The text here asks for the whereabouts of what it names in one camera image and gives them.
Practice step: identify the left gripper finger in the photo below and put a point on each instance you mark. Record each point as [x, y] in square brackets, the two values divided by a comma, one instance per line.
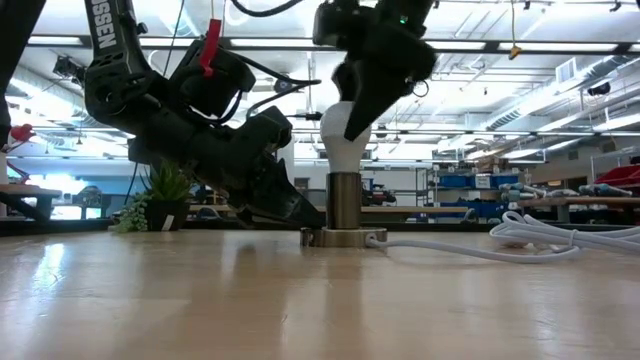
[285, 200]
[250, 217]

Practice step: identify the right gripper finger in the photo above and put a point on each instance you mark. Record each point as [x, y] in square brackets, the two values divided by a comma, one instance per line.
[365, 115]
[344, 80]

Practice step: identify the white lightbulb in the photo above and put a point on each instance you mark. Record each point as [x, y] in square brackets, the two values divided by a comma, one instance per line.
[335, 145]

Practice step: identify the brass lamp base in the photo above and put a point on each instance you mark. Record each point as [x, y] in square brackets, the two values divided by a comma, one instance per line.
[344, 200]

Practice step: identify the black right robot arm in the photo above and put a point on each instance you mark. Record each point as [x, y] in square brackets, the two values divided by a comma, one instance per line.
[415, 12]

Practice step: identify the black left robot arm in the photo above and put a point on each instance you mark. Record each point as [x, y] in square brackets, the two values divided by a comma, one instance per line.
[117, 90]

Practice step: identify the potted green plant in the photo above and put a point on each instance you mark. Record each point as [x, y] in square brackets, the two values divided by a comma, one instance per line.
[167, 210]

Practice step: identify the black overhead light bar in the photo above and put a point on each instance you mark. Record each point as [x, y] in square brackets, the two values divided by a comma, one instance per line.
[492, 46]

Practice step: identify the red tag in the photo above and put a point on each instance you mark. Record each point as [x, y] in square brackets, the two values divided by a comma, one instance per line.
[212, 40]

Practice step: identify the long wooden workbench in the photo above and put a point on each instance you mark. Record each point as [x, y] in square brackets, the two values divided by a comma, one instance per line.
[425, 209]

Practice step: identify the blue storage bin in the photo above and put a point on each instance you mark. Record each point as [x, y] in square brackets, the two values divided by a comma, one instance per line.
[455, 181]

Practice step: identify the yellow hanging plug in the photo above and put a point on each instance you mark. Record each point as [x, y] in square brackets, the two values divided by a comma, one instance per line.
[515, 51]

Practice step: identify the white ceiling air vent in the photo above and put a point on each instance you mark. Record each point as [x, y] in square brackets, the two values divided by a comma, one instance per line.
[566, 71]

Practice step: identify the wooden table with black legs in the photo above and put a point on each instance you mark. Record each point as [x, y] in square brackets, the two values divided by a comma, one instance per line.
[25, 190]

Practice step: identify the wooden table with grey legs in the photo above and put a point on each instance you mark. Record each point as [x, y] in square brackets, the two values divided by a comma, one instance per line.
[575, 201]

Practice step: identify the red storage bin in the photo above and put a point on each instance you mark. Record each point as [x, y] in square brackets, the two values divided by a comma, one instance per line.
[620, 176]

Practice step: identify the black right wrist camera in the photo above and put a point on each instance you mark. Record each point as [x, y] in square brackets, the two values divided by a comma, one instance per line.
[330, 22]

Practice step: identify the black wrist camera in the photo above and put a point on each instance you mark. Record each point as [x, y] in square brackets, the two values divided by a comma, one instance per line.
[215, 90]
[330, 22]

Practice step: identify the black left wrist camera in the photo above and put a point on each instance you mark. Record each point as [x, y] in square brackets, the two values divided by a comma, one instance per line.
[215, 90]

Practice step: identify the black ceiling-mounted camera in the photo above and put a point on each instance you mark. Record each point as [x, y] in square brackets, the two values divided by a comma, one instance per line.
[65, 67]

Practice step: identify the black aluminium table frame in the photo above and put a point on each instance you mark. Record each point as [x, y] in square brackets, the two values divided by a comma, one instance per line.
[50, 226]

